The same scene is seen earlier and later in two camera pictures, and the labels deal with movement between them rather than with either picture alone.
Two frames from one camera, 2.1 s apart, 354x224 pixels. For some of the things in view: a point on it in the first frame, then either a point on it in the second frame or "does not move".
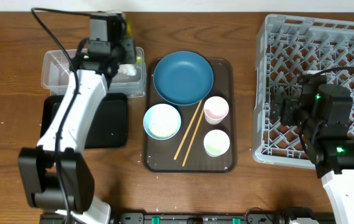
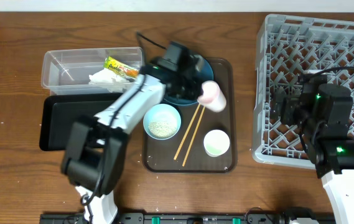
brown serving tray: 206,142 does not move
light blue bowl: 162,122 does not move
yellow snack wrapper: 139,60 → 116,66
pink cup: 216,109 → 213,98
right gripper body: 291,110 does not move
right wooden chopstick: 192,141 does not move
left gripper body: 127,51 → 183,89
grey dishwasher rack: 287,48 does not move
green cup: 216,142 does not move
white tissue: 127,69 → 108,79
